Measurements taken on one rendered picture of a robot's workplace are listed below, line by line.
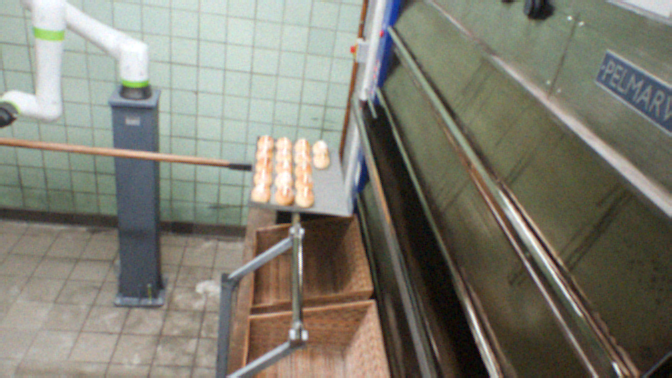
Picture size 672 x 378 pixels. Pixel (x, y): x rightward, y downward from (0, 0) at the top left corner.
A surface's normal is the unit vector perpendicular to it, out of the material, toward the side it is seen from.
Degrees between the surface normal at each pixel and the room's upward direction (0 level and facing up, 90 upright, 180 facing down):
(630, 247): 70
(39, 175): 90
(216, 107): 90
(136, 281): 90
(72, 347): 0
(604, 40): 90
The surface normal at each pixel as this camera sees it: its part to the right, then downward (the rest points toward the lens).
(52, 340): 0.14, -0.86
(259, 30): 0.07, 0.49
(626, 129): -0.99, -0.09
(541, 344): -0.88, -0.38
